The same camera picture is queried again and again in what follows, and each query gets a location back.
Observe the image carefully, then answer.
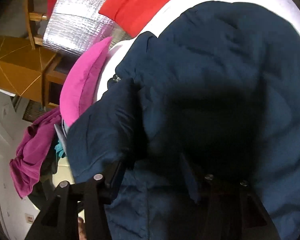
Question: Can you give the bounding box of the navy blue padded jacket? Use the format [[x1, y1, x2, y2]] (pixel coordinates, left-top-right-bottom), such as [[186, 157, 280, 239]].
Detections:
[[67, 2, 300, 239]]

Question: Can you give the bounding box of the person's left hand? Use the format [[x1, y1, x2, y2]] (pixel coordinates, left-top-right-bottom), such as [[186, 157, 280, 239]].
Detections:
[[78, 217, 87, 240]]

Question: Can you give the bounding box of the black garment on sofa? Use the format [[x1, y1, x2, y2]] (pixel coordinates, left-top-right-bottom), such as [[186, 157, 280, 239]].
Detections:
[[27, 152, 60, 212]]

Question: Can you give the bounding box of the cream leather sofa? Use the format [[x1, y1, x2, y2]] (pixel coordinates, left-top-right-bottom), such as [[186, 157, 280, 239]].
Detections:
[[52, 157, 75, 187]]

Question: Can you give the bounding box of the magenta fleece garment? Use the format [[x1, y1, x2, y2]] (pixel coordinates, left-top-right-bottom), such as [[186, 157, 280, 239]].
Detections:
[[10, 107, 62, 198]]

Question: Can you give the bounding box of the teal garment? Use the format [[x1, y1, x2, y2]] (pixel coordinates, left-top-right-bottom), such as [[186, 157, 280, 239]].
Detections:
[[55, 140, 66, 158]]

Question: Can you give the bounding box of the grey folded garment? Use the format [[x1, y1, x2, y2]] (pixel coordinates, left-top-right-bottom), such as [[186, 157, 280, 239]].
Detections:
[[54, 121, 67, 155]]

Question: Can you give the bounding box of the magenta pillow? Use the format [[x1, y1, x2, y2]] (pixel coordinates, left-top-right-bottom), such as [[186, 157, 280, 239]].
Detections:
[[59, 37, 112, 127]]

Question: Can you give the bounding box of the silver foil insulation board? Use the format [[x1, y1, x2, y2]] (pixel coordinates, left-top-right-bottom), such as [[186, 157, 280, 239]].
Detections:
[[43, 0, 130, 55]]

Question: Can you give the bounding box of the red pillow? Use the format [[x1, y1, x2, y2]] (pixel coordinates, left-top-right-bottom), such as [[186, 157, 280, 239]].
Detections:
[[98, 0, 170, 38]]

